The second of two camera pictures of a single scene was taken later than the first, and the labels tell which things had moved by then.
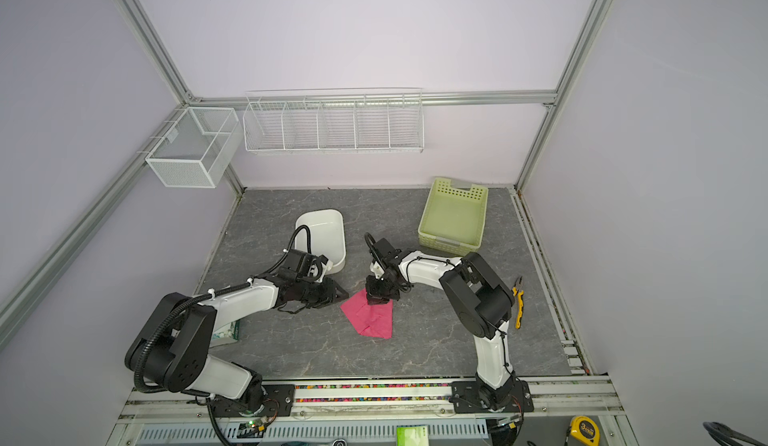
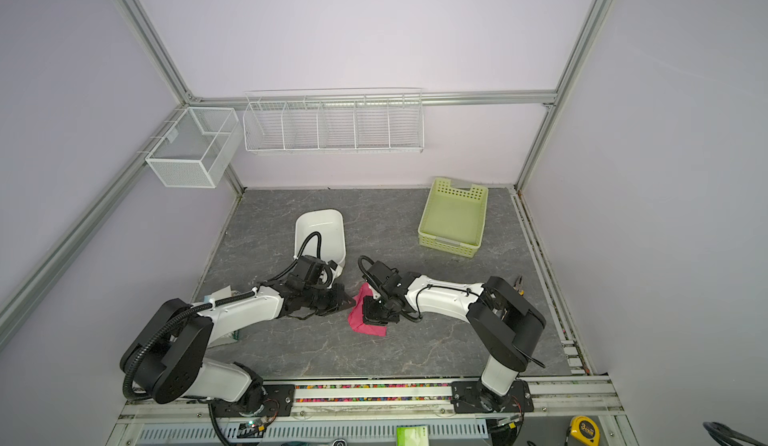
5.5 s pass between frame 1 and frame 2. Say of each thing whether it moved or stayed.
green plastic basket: stayed
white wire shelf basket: stayed
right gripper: moved
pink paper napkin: stayed
